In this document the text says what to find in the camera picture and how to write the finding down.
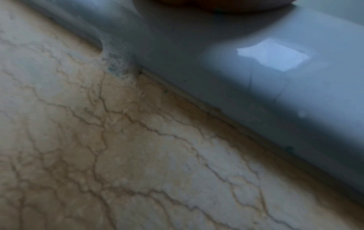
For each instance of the person's left hand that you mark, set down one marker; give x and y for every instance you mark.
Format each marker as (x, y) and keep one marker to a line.
(227, 4)

